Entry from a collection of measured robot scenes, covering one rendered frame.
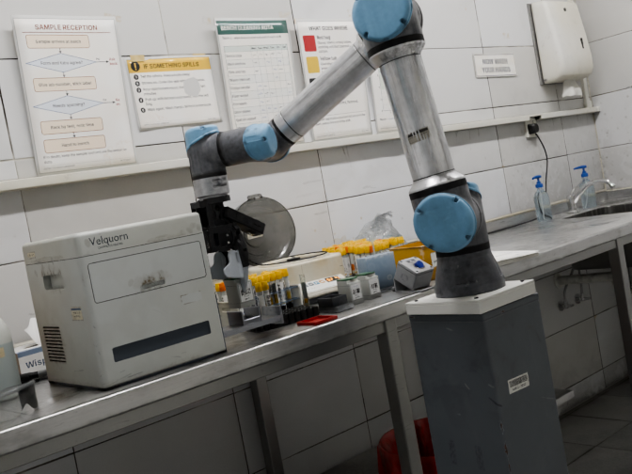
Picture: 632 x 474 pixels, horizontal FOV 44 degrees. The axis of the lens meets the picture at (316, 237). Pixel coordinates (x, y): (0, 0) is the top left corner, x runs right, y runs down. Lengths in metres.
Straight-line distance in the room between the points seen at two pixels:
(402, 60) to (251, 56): 1.11
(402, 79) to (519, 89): 2.18
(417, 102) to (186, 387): 0.71
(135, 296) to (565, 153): 2.74
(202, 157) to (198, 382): 0.47
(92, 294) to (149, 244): 0.15
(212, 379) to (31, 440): 0.37
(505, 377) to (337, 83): 0.71
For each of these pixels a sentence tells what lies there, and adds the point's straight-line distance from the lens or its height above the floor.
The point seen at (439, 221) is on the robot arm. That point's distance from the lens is 1.52.
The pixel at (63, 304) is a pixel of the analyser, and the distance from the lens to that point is 1.63.
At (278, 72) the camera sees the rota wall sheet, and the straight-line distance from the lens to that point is 2.67.
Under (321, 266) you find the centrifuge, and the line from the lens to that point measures 2.21.
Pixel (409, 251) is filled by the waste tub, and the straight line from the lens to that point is 2.21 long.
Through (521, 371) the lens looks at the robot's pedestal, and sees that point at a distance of 1.71.
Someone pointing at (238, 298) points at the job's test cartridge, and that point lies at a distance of 1.73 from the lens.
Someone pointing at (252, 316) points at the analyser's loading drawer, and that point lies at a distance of 1.77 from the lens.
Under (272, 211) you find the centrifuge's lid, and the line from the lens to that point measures 2.49.
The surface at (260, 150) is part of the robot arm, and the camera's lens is 1.66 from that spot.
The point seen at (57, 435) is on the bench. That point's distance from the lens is 1.48.
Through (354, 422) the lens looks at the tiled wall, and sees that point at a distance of 2.81.
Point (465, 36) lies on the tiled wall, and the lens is 3.47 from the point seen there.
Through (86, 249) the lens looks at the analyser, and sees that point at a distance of 1.53.
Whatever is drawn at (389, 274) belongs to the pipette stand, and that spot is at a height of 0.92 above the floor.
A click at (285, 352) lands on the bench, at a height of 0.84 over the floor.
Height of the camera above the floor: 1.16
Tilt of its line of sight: 3 degrees down
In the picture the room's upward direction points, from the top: 10 degrees counter-clockwise
